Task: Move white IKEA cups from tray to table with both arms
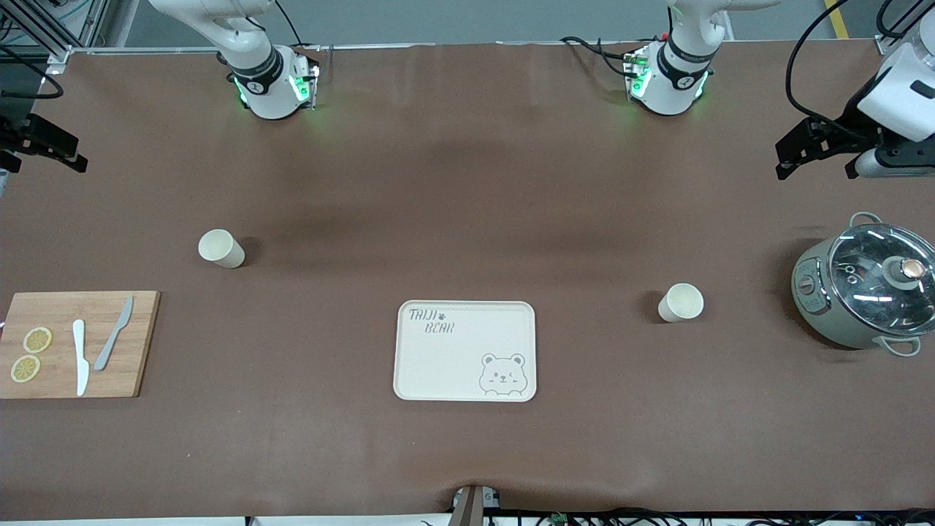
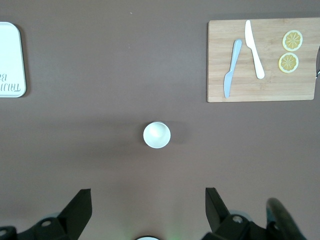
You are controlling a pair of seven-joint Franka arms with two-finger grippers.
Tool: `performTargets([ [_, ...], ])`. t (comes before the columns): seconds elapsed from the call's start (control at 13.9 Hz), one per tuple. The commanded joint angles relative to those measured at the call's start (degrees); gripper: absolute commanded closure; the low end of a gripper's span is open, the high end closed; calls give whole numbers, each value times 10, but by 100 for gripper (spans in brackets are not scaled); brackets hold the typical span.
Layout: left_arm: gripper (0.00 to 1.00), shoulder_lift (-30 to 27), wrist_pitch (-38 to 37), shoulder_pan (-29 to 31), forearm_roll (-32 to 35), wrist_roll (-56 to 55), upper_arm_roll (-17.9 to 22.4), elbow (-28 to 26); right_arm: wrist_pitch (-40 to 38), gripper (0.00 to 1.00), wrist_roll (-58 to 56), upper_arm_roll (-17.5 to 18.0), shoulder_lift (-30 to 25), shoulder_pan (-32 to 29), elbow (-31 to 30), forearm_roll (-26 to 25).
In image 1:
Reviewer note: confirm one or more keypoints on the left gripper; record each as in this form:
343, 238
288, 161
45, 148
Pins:
847, 125

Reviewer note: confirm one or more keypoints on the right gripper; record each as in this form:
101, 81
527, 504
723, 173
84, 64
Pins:
16, 137

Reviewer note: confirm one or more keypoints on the white plastic cup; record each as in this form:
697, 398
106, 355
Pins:
219, 248
679, 303

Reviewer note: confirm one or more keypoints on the grey-green electric cooking pot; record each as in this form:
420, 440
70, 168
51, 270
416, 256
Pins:
811, 292

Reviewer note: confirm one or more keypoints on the glass pot lid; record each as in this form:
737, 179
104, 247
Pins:
876, 277

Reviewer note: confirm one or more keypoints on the yellow lemon slice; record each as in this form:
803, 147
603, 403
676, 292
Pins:
25, 369
37, 340

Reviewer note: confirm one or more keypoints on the grey plastic knife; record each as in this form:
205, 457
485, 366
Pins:
109, 343

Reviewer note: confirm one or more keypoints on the white plastic knife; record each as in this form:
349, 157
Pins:
79, 351

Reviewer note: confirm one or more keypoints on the wooden cutting board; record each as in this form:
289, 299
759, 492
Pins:
142, 343

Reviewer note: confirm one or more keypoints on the brown table mat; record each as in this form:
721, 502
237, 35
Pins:
467, 183

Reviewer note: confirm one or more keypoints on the beige bear print tray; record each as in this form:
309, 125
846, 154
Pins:
453, 372

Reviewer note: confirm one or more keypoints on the aluminium frame strut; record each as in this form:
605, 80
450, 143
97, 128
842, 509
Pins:
885, 45
88, 22

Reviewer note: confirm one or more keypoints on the grey camera stand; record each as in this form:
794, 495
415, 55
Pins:
471, 508

